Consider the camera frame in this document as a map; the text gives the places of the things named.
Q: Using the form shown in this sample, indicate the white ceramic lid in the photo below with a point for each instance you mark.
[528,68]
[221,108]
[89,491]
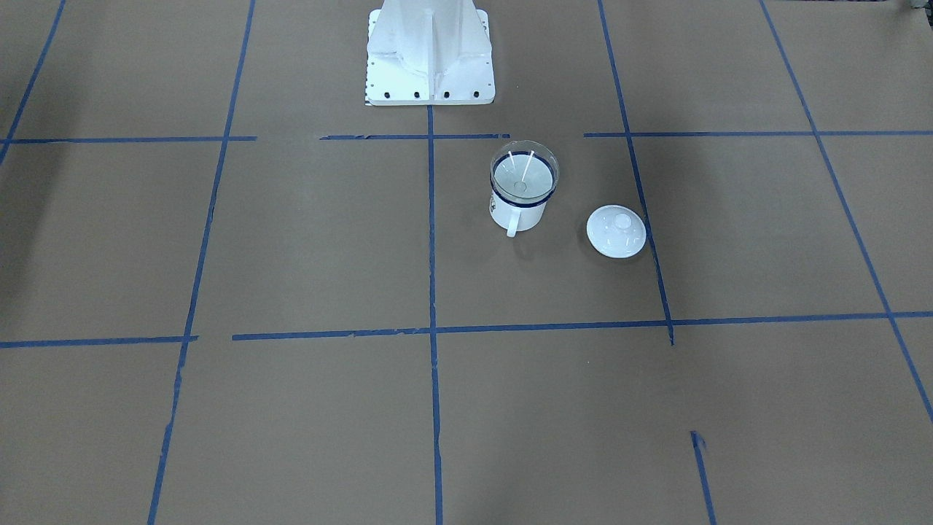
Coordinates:
[616,231]

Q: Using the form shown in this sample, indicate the white enamel mug blue rim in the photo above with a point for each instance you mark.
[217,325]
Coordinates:
[516,208]

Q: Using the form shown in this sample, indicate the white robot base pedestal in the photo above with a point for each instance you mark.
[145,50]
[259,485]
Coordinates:
[429,52]

